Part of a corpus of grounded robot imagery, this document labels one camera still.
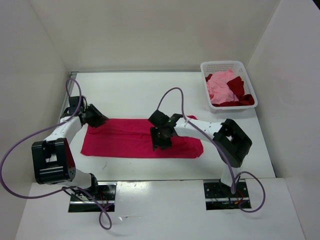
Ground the light pink t shirt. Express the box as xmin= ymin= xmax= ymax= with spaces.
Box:
xmin=205 ymin=69 xmax=239 ymax=105

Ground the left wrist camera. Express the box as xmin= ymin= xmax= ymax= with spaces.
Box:
xmin=68 ymin=95 xmax=87 ymax=114

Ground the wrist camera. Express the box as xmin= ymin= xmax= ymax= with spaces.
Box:
xmin=148 ymin=110 xmax=170 ymax=129
xmin=68 ymin=95 xmax=87 ymax=114

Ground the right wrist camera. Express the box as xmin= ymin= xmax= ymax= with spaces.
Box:
xmin=148 ymin=110 xmax=170 ymax=129

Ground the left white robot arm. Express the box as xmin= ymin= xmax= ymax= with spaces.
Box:
xmin=31 ymin=104 xmax=109 ymax=200

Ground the dark red t shirt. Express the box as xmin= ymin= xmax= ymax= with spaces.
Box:
xmin=211 ymin=76 xmax=255 ymax=107

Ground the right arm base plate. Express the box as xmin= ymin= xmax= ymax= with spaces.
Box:
xmin=203 ymin=180 xmax=252 ymax=211

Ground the white plastic basket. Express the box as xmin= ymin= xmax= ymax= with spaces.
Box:
xmin=200 ymin=60 xmax=258 ymax=112

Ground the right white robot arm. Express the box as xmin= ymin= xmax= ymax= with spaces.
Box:
xmin=148 ymin=114 xmax=252 ymax=197

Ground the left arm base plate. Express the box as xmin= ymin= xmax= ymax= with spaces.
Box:
xmin=68 ymin=181 xmax=117 ymax=213

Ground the magenta t shirt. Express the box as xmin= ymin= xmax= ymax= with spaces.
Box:
xmin=81 ymin=118 xmax=204 ymax=159

